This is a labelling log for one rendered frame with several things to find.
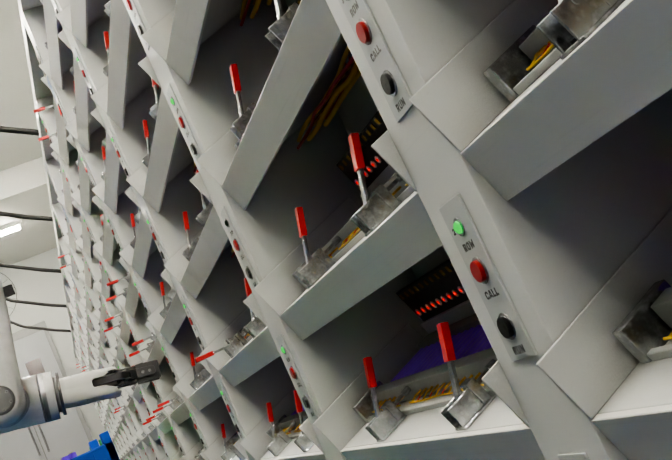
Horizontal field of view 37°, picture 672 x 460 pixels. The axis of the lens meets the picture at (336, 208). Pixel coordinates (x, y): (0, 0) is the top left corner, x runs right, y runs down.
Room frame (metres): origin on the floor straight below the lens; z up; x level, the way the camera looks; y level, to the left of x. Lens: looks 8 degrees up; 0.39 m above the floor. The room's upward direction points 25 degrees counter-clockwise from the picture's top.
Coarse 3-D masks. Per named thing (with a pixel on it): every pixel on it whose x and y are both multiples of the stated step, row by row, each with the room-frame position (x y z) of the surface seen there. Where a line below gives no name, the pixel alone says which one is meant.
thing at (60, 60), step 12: (48, 0) 2.17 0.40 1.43; (48, 12) 2.23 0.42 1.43; (48, 24) 2.30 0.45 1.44; (60, 24) 2.36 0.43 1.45; (48, 36) 2.38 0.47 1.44; (48, 48) 2.45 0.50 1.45; (60, 48) 2.49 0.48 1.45; (48, 60) 2.66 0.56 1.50; (60, 60) 2.47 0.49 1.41; (72, 60) 2.63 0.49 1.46; (48, 72) 2.65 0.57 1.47; (60, 72) 2.54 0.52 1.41; (60, 84) 2.63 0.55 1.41
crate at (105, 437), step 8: (104, 432) 2.28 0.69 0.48; (96, 440) 2.44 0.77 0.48; (104, 440) 2.27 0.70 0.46; (96, 448) 2.26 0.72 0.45; (104, 448) 2.27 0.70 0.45; (112, 448) 2.28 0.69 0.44; (80, 456) 2.25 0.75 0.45; (88, 456) 2.25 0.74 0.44; (96, 456) 2.26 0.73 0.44; (104, 456) 2.27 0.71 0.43; (112, 456) 2.28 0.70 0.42
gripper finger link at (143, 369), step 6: (156, 360) 1.76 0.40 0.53; (138, 366) 1.75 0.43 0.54; (144, 366) 1.75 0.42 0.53; (150, 366) 1.75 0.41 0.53; (156, 366) 1.76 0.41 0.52; (132, 372) 1.73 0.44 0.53; (138, 372) 1.74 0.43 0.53; (144, 372) 1.74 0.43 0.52; (150, 372) 1.75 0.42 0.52; (156, 372) 1.76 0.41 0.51; (126, 378) 1.72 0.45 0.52; (132, 378) 1.73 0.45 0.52; (138, 378) 1.75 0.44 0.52; (144, 378) 1.75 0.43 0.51; (150, 378) 1.75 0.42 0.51
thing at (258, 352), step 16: (256, 304) 1.42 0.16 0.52; (240, 320) 2.01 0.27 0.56; (224, 336) 2.00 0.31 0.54; (256, 336) 1.53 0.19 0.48; (224, 352) 2.00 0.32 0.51; (240, 352) 1.69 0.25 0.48; (256, 352) 1.60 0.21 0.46; (272, 352) 1.52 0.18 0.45; (224, 368) 1.92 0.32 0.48; (240, 368) 1.80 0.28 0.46; (256, 368) 1.69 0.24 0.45
